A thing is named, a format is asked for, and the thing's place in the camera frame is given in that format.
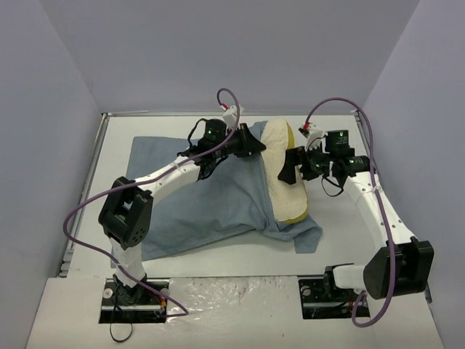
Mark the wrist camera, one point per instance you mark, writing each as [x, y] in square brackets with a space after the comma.
[313, 135]
[230, 115]

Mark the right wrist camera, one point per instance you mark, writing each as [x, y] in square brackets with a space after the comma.
[313, 135]

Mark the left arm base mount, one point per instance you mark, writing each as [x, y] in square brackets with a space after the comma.
[120, 305]

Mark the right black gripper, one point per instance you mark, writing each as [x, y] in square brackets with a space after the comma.
[301, 163]

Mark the white pillow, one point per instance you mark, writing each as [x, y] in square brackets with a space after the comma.
[287, 192]

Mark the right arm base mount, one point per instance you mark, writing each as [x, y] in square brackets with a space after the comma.
[317, 303]

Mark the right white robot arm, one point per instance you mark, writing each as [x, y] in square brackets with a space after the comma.
[402, 263]

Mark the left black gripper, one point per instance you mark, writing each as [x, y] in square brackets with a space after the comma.
[243, 139]

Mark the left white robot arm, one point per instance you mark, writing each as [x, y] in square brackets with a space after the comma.
[126, 213]

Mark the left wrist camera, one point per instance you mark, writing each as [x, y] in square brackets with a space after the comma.
[230, 115]

